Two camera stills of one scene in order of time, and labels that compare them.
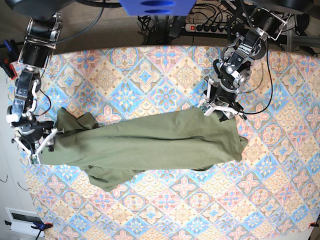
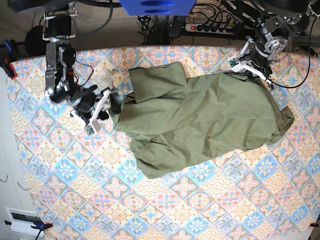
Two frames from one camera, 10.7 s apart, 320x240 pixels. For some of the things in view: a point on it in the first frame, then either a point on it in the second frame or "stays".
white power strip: [206, 28] stays
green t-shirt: [112, 152] to [177, 122]
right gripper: [225, 96] to [261, 59]
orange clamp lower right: [313, 224] stays
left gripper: [31, 131] to [84, 105]
